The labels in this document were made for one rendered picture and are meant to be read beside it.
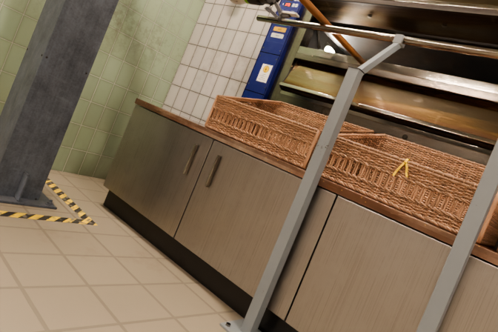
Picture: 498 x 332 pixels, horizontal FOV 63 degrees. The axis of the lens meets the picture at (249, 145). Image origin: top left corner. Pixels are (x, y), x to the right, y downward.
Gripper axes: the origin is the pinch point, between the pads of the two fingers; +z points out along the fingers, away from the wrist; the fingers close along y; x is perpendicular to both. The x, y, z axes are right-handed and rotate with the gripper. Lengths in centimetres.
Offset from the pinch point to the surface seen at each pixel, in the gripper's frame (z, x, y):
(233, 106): -16, -5, 48
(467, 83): 55, -53, 3
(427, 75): 39, -54, 4
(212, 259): 8, 0, 107
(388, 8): 14.9, -41.5, -19.1
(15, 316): 12, 71, 119
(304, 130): 21, -5, 48
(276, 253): 36, 6, 90
